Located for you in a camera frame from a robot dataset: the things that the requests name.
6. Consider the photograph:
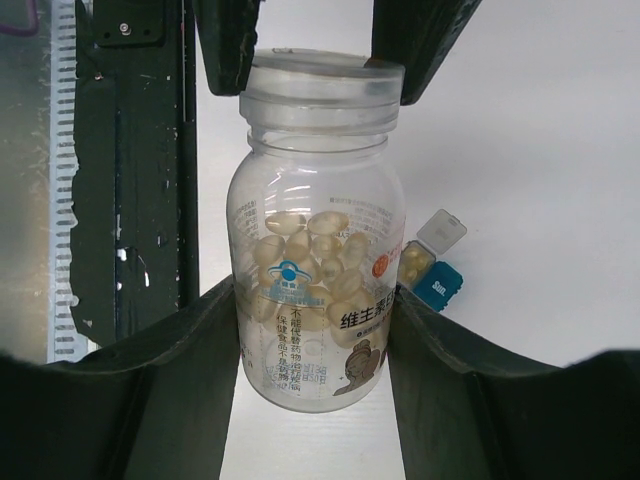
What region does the blue pill box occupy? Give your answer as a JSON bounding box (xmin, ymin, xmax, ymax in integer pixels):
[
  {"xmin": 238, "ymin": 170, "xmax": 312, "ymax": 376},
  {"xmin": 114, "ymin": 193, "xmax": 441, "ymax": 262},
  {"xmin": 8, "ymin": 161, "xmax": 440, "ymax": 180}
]
[{"xmin": 411, "ymin": 261, "xmax": 464, "ymax": 312}]

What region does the white slotted cable duct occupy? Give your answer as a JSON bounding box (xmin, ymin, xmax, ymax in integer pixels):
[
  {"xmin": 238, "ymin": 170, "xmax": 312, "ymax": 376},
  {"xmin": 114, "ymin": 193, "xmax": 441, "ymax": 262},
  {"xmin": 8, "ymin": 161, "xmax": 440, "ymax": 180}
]
[{"xmin": 47, "ymin": 1, "xmax": 89, "ymax": 363}]

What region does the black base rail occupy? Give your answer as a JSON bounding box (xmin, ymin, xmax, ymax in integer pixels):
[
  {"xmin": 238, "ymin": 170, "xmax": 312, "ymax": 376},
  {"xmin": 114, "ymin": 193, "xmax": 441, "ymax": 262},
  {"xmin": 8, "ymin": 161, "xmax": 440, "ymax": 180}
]
[{"xmin": 70, "ymin": 1, "xmax": 199, "ymax": 347}]

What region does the clear pill bottle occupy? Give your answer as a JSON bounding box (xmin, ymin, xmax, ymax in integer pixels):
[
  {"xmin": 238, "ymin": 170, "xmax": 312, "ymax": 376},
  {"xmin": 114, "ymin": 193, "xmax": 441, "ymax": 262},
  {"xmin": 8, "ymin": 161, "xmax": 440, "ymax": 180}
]
[{"xmin": 227, "ymin": 127, "xmax": 405, "ymax": 413}]

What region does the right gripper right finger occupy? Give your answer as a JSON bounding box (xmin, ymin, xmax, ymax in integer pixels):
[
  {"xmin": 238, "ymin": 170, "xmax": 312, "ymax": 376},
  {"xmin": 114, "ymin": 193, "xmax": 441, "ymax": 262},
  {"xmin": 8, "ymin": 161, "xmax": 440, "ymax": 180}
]
[{"xmin": 388, "ymin": 287, "xmax": 639, "ymax": 479}]

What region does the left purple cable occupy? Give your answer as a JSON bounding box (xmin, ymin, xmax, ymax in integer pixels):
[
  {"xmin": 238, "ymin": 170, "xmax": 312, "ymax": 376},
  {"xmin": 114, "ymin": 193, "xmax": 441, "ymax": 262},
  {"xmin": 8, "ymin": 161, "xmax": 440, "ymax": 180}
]
[{"xmin": 0, "ymin": 0, "xmax": 43, "ymax": 37}]

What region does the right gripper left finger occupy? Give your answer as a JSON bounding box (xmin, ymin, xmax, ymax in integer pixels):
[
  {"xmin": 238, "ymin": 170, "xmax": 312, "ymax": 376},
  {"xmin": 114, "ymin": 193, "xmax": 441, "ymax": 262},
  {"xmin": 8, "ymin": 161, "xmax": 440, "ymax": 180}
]
[{"xmin": 1, "ymin": 280, "xmax": 240, "ymax": 479}]

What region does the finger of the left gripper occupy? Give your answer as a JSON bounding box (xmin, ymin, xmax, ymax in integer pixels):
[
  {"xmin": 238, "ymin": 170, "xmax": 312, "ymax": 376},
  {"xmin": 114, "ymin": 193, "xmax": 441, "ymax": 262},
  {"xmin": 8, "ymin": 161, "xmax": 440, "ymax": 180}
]
[
  {"xmin": 193, "ymin": 0, "xmax": 260, "ymax": 97},
  {"xmin": 371, "ymin": 0, "xmax": 481, "ymax": 106}
]

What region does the grey pill box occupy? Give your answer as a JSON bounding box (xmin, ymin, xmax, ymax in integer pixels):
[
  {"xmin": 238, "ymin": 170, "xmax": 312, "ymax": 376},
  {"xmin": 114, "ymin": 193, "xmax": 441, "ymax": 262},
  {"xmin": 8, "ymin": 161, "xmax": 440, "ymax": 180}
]
[{"xmin": 398, "ymin": 209, "xmax": 467, "ymax": 289}]

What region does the orange bottle cap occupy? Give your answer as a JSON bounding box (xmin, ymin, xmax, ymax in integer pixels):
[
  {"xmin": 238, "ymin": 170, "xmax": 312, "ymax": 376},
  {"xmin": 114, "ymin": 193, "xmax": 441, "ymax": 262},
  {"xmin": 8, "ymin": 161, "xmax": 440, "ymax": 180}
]
[{"xmin": 239, "ymin": 48, "xmax": 405, "ymax": 136}]

